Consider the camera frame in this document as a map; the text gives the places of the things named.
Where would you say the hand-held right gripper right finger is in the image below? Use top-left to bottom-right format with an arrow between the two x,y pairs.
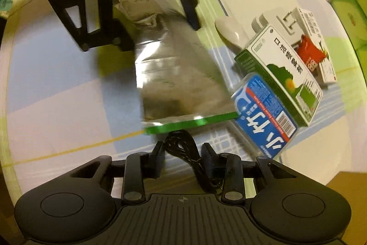
201,142 -> 297,203

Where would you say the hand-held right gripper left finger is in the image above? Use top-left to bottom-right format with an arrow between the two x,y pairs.
69,141 -> 166,204

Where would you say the black cable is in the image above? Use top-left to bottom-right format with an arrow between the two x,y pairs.
162,130 -> 227,197

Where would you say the white spoon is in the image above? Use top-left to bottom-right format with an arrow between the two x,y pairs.
214,17 -> 250,49

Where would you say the silver foil bag green edge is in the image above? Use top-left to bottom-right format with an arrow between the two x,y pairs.
113,0 -> 240,136

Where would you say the blue and white box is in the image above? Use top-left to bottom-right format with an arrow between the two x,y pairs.
229,72 -> 299,161

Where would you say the white plug charger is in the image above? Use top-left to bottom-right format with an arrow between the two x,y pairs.
252,7 -> 304,45

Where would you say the green and white carton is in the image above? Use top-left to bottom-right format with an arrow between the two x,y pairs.
234,25 -> 323,127

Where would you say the desktop with checked cloth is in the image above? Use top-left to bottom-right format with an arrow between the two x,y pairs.
0,0 -> 367,205

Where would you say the red snack packet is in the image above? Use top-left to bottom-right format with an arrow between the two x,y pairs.
297,35 -> 326,73

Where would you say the white medicine box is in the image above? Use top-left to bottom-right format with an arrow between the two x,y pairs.
297,8 -> 336,83

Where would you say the stack of green tissue boxes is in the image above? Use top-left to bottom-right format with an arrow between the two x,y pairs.
330,0 -> 367,62

